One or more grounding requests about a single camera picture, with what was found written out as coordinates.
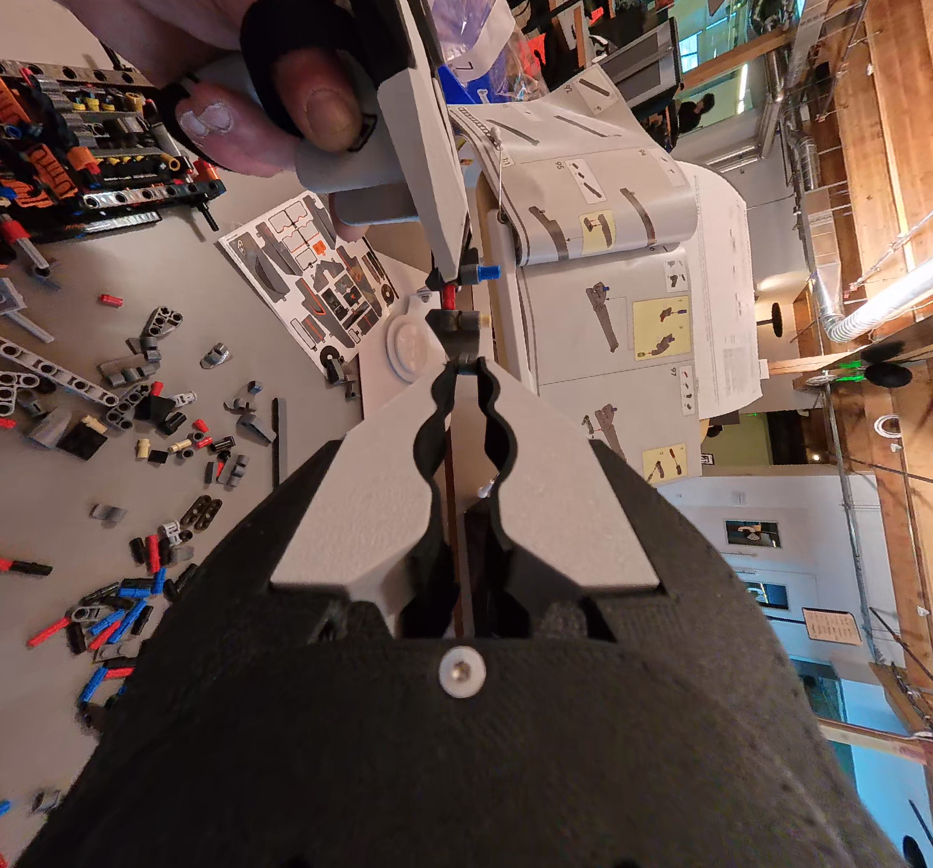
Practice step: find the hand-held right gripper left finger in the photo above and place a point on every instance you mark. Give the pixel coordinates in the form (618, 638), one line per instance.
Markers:
(357, 518)

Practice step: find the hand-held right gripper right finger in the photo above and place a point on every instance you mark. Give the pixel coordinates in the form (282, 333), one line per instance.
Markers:
(576, 518)

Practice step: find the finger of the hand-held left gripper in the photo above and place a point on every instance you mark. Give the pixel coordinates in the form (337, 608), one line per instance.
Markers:
(430, 168)

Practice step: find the small black lego assembly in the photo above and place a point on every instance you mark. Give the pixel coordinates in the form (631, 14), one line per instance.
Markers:
(453, 328)

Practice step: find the pile of lego pieces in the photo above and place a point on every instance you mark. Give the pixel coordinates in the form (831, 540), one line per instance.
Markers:
(81, 441)

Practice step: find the dark grey lego connector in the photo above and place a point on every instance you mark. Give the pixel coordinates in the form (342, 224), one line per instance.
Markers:
(339, 369)

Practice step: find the lego sticker sheet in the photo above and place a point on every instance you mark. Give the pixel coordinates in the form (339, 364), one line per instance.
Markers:
(306, 277)

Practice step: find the lego instruction booklet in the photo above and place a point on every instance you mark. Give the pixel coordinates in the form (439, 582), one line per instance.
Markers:
(605, 314)

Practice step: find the dark grey lego liftarm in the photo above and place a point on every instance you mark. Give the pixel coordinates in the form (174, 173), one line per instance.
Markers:
(162, 320)

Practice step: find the partly built lego car chassis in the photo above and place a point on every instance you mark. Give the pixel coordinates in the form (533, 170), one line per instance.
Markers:
(80, 146)

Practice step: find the clear plastic bags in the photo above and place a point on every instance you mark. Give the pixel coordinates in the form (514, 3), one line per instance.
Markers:
(466, 0)

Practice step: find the white book stand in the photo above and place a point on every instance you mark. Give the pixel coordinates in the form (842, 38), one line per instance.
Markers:
(408, 343)

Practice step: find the black floor lamp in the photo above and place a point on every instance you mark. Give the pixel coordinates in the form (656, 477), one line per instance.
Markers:
(769, 317)

